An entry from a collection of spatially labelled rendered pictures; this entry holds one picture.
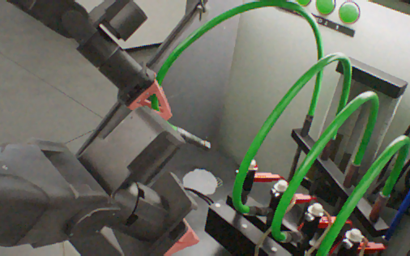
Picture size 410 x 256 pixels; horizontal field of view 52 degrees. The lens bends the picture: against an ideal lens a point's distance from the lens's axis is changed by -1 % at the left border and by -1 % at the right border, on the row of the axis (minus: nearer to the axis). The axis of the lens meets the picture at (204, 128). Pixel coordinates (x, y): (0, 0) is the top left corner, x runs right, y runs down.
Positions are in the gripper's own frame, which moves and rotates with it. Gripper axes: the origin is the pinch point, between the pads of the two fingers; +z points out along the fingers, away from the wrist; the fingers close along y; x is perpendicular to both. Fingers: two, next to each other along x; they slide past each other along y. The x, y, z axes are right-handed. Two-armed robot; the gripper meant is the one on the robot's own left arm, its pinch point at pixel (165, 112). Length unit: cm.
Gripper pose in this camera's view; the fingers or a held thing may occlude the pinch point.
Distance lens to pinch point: 80.3
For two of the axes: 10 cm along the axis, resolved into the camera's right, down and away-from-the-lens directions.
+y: -1.3, -3.8, 9.2
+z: 6.6, 6.5, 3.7
